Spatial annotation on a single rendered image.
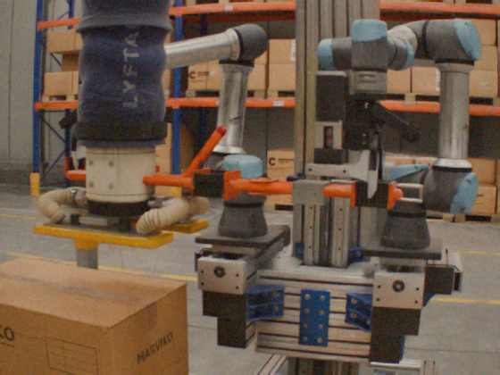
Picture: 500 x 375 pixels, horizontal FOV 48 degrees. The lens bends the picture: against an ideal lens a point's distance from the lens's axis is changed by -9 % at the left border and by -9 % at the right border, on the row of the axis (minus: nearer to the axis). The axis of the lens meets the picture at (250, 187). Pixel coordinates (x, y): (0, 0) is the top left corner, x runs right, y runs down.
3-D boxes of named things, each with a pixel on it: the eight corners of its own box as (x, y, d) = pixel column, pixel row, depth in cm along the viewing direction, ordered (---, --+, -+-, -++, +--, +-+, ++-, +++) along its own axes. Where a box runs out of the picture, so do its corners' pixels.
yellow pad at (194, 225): (77, 221, 155) (76, 203, 155) (97, 216, 165) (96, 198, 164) (192, 234, 144) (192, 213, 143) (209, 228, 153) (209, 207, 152)
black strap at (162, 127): (56, 138, 136) (56, 121, 135) (109, 135, 158) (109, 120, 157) (137, 140, 128) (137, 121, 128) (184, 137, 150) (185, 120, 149)
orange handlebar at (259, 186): (31, 180, 150) (31, 166, 150) (94, 170, 178) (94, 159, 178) (400, 205, 119) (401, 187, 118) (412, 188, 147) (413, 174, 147)
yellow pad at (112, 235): (32, 233, 137) (31, 212, 137) (56, 227, 147) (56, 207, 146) (153, 250, 126) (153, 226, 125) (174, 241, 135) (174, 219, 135)
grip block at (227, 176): (189, 197, 132) (189, 170, 132) (207, 193, 142) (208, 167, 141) (225, 200, 130) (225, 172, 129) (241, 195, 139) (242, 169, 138)
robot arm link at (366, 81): (389, 74, 124) (384, 71, 116) (389, 95, 124) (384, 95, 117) (355, 73, 126) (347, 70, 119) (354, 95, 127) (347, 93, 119)
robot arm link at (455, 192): (433, 209, 171) (437, 23, 165) (479, 214, 161) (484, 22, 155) (416, 212, 162) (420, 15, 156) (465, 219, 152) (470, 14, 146)
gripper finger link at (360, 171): (346, 196, 121) (351, 153, 124) (375, 198, 119) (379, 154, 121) (344, 192, 118) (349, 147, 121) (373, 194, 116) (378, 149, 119)
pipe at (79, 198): (37, 217, 139) (36, 194, 138) (93, 204, 162) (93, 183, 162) (157, 231, 127) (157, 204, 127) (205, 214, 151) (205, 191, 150)
